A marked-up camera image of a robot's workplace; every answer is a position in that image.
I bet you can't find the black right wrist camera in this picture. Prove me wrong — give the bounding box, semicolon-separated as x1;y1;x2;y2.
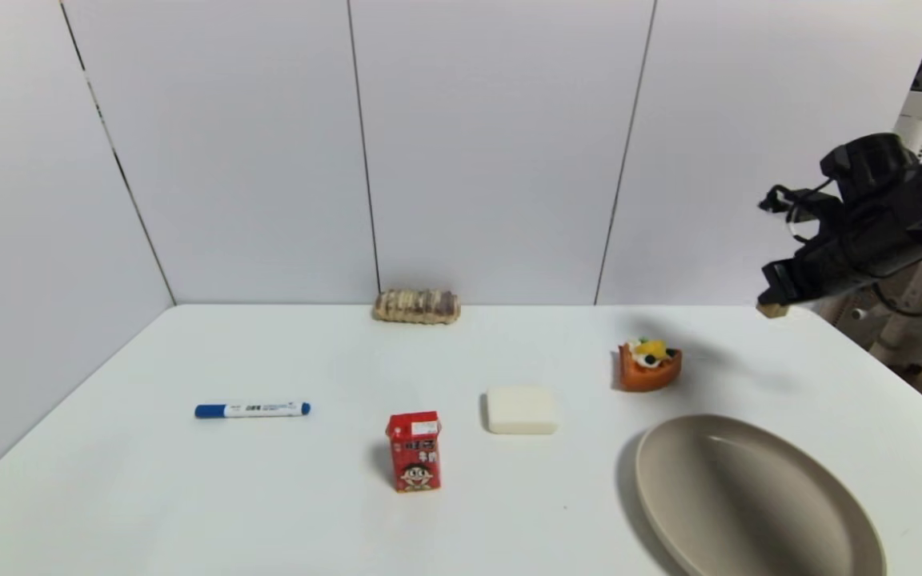
820;133;920;202

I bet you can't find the white stand frame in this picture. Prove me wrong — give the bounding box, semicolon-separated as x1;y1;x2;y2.
817;260;922;370

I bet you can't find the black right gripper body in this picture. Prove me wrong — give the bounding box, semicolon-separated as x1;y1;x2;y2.
760;222;888;302

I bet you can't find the white rectangular block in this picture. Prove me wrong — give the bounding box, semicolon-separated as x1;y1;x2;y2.
484;386;559;436

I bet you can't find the brown oval plate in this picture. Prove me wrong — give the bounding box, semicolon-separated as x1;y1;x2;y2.
635;414;888;576

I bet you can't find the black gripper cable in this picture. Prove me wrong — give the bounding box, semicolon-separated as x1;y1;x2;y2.
759;181;840;243

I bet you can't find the blue capped whiteboard marker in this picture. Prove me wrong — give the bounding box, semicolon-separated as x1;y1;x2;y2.
194;402;312;420

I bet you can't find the red cartoon milk carton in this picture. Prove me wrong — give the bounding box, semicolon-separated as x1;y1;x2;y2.
385;411;443;494

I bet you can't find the striped bread roll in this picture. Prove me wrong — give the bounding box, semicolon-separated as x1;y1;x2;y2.
372;289;462;326

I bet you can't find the orange fruit tart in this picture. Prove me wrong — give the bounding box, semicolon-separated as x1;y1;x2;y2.
618;337;683;393

